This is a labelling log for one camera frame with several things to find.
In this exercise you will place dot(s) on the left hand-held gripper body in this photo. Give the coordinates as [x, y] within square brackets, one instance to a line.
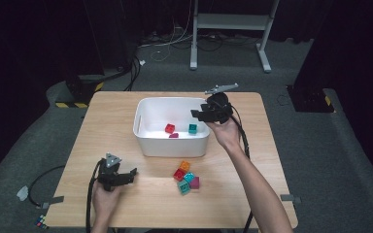
[110, 176]

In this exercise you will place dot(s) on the small white tag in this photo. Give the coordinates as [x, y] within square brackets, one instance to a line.
[142, 62]

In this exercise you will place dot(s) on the white plastic bin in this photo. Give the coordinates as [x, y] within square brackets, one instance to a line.
[175, 147]

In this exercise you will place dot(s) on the yellow black hazard tape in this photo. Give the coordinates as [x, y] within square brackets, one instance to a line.
[71, 105]

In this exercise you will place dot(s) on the person's left hand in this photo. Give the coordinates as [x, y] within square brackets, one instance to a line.
[105, 202]

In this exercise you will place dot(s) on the black stand base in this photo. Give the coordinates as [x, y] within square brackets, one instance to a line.
[81, 90]
[307, 100]

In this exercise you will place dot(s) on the white metal stand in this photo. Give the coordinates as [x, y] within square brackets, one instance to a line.
[233, 22]

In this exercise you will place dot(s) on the orange toy block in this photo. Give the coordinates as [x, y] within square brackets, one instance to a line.
[185, 166]

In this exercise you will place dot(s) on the red toy block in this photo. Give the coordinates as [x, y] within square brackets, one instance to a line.
[178, 175]
[170, 128]

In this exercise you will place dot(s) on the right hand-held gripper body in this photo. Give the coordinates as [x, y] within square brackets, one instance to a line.
[220, 108]

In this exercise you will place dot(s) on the black curtain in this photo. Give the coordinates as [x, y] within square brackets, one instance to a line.
[353, 48]
[29, 48]

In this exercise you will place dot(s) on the mauve toy block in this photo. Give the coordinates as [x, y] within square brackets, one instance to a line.
[195, 183]

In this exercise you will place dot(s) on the light cyan toy block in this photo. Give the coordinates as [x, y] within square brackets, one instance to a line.
[189, 177]

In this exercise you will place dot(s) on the grey tape strip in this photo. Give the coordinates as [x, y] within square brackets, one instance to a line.
[53, 200]
[289, 198]

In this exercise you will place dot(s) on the teal toy block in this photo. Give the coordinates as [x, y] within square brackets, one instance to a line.
[192, 128]

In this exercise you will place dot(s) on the grey-green toy block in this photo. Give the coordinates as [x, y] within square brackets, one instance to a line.
[183, 187]

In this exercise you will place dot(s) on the pink toy block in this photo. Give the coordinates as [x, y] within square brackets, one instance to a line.
[174, 135]

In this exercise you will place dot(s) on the person's right hand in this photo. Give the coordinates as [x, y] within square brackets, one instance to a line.
[226, 136]

